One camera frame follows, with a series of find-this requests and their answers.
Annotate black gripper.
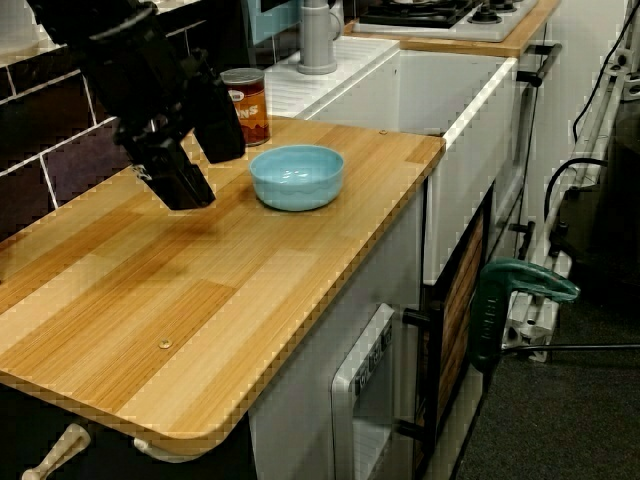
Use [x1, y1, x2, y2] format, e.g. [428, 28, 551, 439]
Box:
[82, 7, 218, 211]

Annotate light blue bowl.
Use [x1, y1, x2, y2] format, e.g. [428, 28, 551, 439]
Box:
[248, 144, 346, 213]

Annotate beans can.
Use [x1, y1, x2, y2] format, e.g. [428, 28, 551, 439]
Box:
[219, 67, 272, 148]

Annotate grey toy faucet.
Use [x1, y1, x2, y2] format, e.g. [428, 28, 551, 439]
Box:
[296, 0, 347, 77]

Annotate white toy sink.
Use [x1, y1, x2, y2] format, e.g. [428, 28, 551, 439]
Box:
[264, 35, 519, 287]

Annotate wood print oven door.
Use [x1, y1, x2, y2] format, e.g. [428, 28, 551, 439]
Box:
[434, 207, 489, 429]

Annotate toy stove top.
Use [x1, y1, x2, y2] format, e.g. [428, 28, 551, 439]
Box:
[351, 0, 541, 44]

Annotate green clamp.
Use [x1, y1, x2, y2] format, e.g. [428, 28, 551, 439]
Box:
[469, 259, 582, 374]

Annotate black equipment base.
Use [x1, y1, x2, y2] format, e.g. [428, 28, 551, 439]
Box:
[549, 99, 640, 312]

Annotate white peg handle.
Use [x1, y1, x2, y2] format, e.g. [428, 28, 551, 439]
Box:
[20, 423, 93, 480]
[133, 436, 224, 464]

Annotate black oven door handle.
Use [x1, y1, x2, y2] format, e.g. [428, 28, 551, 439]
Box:
[394, 299, 444, 444]

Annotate black cabinet handle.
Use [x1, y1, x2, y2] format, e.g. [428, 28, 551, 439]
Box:
[509, 219, 538, 262]
[516, 43, 563, 88]

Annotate black looped cable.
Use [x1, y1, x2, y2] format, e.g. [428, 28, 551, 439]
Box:
[543, 157, 609, 222]

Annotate aluminium frame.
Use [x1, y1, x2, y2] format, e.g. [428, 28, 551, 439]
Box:
[499, 42, 634, 362]

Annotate black floor cable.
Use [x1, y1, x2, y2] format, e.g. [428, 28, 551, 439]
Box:
[499, 341, 640, 359]

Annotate thin black hanging cable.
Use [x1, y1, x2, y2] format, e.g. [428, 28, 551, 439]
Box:
[571, 0, 632, 142]

